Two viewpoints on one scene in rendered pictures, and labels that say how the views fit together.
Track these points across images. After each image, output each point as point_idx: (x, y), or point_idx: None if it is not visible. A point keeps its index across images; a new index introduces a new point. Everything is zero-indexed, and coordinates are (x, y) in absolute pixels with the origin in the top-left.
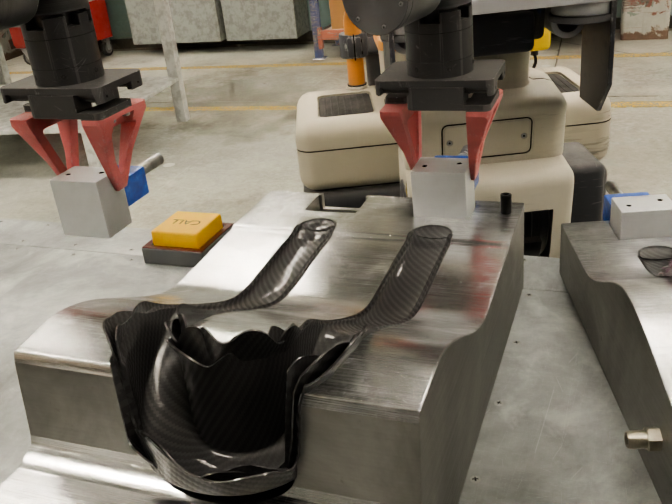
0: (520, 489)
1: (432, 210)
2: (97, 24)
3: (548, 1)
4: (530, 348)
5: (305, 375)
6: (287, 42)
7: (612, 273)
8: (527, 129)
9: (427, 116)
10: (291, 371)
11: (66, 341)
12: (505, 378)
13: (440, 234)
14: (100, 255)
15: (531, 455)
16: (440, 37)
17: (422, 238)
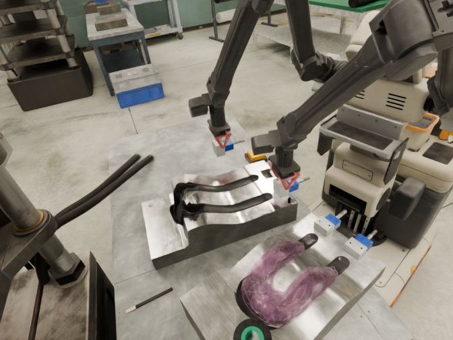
0: (226, 255)
1: (275, 190)
2: None
3: (364, 148)
4: (272, 234)
5: (183, 213)
6: None
7: (293, 233)
8: (371, 175)
9: (340, 154)
10: (182, 211)
11: (176, 181)
12: (257, 235)
13: (269, 197)
14: (240, 148)
15: (237, 251)
16: (277, 157)
17: (265, 195)
